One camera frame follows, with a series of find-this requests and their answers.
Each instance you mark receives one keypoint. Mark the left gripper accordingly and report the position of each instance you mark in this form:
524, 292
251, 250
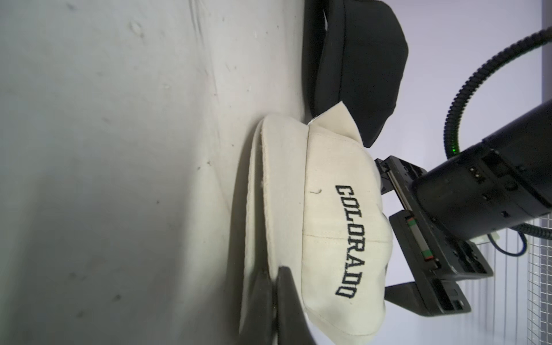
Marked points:
437, 262

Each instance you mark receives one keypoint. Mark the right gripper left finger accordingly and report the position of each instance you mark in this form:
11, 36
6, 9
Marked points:
258, 323

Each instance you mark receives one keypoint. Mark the white wire wall basket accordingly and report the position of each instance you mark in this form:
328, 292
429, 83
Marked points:
514, 306

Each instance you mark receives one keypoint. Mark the cream Colorado cap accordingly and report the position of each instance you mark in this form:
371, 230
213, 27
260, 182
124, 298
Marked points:
314, 206

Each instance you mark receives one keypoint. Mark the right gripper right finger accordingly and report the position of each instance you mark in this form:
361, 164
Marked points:
292, 328

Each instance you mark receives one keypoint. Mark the plain black cap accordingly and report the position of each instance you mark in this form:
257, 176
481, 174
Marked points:
354, 52

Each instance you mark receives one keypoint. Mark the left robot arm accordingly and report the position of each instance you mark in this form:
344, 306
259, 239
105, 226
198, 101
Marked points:
502, 182

